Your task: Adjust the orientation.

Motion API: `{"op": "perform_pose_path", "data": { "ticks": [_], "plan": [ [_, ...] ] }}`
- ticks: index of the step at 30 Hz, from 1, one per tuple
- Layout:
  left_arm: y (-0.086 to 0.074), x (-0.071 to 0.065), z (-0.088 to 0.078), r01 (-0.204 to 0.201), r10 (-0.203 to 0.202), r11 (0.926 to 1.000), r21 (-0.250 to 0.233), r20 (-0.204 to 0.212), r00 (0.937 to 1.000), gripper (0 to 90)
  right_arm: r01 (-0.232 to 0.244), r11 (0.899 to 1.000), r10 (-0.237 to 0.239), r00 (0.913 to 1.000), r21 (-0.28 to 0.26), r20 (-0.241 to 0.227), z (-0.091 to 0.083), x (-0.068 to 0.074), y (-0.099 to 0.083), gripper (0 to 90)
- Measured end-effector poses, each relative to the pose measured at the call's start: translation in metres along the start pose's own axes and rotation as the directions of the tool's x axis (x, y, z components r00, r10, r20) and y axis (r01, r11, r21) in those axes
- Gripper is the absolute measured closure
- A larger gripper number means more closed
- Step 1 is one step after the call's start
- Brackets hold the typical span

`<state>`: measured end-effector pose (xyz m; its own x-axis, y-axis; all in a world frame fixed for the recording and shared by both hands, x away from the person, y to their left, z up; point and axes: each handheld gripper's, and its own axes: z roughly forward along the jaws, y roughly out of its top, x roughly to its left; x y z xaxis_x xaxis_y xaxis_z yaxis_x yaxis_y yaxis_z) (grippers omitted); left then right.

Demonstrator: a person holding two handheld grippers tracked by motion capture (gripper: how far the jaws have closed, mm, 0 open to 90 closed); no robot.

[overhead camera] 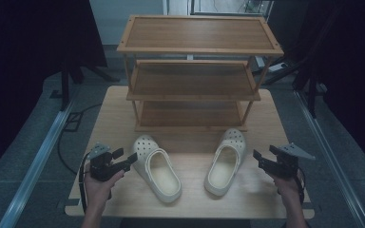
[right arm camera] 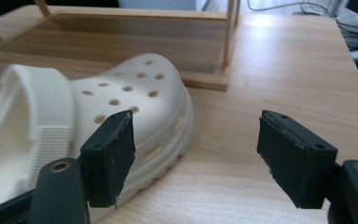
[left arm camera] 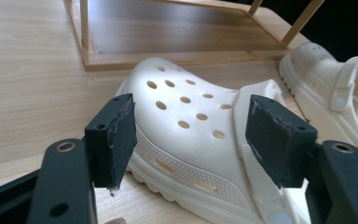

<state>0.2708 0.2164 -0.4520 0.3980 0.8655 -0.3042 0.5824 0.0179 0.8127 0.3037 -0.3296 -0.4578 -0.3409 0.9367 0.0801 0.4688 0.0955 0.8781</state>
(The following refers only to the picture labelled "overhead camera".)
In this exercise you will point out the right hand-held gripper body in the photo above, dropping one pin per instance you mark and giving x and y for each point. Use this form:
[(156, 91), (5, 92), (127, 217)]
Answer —
[(282, 164)]

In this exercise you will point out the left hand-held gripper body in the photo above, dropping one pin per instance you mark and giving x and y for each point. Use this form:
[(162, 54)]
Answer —
[(103, 166)]

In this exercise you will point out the cream perforated clog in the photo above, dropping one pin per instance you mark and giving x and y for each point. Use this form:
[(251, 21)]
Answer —
[(158, 172), (223, 167)]

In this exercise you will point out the wooden three-tier shoe rack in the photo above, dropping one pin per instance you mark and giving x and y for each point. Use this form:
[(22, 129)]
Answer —
[(199, 34)]

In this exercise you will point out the person's left hand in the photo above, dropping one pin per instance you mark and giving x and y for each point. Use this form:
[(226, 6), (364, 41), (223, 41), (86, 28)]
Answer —
[(98, 190)]

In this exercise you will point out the person's right hand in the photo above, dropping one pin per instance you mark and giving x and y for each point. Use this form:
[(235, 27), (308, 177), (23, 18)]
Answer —
[(286, 188)]

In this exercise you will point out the grey tape strip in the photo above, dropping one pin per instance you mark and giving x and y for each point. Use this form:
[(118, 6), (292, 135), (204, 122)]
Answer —
[(69, 202), (307, 205)]

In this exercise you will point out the black stand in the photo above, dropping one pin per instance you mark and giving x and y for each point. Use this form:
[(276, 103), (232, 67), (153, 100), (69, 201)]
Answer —
[(312, 95), (65, 85)]

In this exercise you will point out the white power strip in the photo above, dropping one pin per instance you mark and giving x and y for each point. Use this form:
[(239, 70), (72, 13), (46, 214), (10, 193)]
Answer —
[(277, 66)]

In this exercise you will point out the dark curtain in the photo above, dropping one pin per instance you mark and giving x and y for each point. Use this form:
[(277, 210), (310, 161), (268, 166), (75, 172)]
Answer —
[(351, 63), (19, 63)]

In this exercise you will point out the metal floor rail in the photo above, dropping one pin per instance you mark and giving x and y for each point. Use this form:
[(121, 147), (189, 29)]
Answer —
[(332, 158), (33, 171)]

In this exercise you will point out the black floor bracket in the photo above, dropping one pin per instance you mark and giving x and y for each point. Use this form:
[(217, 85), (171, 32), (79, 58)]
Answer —
[(73, 122)]

